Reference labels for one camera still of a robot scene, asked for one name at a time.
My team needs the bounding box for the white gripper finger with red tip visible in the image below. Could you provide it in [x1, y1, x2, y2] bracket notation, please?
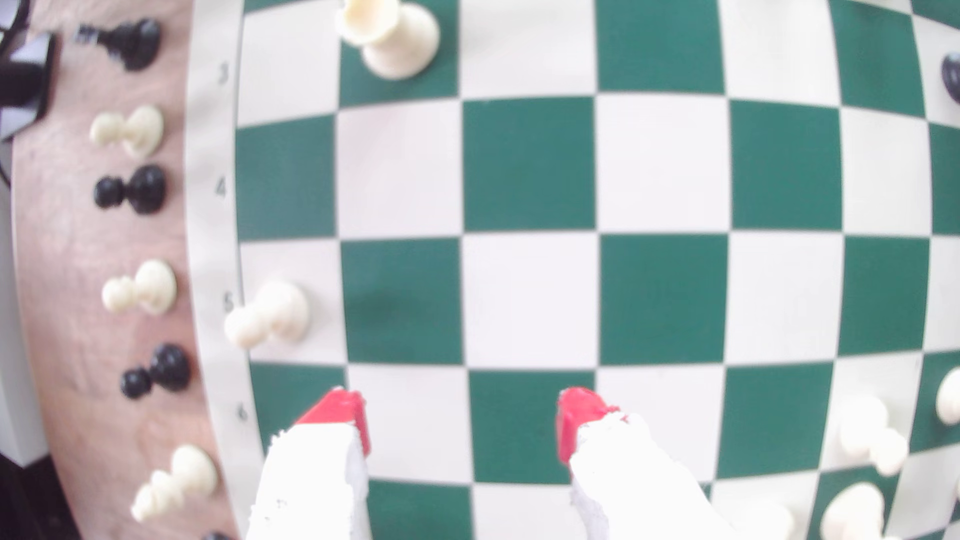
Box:
[246, 386, 374, 540]
[557, 385, 751, 540]

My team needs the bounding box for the white queen chess piece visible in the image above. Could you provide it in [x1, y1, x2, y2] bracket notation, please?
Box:
[819, 481, 888, 540]

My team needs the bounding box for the green and white chess mat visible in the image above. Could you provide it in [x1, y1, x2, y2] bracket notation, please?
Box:
[183, 0, 960, 540]

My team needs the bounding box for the slim black chess piece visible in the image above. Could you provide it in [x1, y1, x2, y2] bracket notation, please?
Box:
[73, 16, 162, 73]

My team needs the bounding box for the white bishop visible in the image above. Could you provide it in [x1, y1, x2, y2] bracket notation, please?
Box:
[130, 444, 220, 525]

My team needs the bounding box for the white pawn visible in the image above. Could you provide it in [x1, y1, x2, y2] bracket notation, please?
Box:
[935, 367, 960, 426]
[101, 258, 179, 317]
[838, 395, 910, 478]
[89, 103, 165, 160]
[223, 280, 311, 351]

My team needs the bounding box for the black pawn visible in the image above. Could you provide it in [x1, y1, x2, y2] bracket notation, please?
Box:
[120, 342, 192, 401]
[93, 164, 168, 216]
[940, 52, 960, 105]

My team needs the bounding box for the white rook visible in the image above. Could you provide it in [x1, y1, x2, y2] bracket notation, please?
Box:
[335, 0, 441, 81]

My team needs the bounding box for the black plastic device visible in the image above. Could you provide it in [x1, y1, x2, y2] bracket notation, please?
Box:
[0, 0, 58, 144]

